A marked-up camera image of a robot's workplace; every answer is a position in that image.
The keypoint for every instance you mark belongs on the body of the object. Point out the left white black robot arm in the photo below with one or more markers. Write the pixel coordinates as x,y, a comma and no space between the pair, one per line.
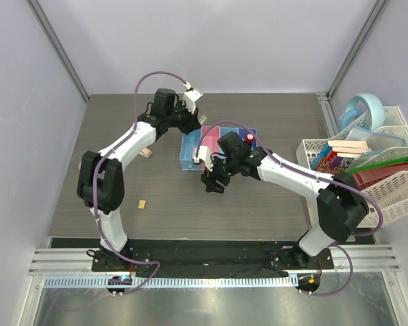
101,179

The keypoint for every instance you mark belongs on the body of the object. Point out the left control board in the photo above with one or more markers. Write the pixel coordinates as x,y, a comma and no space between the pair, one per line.
117,285

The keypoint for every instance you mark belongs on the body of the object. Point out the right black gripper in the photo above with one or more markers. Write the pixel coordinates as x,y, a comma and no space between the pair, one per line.
210,178

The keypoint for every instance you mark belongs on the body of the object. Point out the pink plastic bin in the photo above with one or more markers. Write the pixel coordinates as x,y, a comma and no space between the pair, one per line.
210,140

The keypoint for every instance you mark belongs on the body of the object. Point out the light blue bin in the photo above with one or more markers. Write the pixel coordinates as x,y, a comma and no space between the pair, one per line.
226,130
189,142

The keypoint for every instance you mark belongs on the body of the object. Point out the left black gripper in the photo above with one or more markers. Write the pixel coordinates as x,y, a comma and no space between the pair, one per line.
192,121

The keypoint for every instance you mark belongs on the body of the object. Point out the light blue tape roll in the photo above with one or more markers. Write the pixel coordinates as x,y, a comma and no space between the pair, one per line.
363,104

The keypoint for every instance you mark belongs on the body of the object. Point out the pink white mini stapler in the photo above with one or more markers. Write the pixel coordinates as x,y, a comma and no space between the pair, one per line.
146,153

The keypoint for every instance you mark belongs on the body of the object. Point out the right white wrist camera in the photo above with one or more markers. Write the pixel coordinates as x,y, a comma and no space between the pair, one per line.
202,156

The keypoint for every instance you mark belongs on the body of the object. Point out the right control board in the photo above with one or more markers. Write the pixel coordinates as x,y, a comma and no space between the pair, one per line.
308,283

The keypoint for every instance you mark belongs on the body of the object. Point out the control board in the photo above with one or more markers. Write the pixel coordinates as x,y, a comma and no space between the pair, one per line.
117,285
308,283

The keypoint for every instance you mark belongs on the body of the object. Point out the white slotted cable duct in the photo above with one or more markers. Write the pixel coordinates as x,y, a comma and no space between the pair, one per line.
100,281

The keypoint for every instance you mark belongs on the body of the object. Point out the long beige eraser block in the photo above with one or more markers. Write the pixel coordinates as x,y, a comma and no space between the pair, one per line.
202,119

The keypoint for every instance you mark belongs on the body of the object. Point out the left light blue bin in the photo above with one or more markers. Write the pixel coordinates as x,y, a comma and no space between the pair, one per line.
189,142

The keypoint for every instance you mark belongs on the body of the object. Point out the red cap black stamp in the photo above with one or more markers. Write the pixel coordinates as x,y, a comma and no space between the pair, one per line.
249,138

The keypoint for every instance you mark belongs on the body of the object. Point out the white plastic file rack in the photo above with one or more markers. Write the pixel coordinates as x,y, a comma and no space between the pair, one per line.
391,194

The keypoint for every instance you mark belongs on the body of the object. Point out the purple plastic bin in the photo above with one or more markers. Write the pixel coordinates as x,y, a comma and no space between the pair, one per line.
243,132

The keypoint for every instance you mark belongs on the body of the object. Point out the red green folders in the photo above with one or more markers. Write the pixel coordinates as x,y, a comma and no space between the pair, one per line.
370,174

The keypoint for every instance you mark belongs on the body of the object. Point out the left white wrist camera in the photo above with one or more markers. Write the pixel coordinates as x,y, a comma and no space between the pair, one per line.
191,96

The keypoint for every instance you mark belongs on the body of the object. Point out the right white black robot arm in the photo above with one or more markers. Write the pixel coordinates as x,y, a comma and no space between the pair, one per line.
340,206

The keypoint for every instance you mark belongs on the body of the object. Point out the small yellow eraser block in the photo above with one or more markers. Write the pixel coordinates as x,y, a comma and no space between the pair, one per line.
142,204

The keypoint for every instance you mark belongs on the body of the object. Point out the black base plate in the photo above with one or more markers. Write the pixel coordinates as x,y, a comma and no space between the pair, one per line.
207,258

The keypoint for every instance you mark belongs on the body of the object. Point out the stack of books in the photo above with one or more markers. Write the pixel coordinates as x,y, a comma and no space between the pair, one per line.
337,156

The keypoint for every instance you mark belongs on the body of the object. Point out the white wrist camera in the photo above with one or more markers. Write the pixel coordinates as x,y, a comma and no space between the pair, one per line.
202,156
191,96

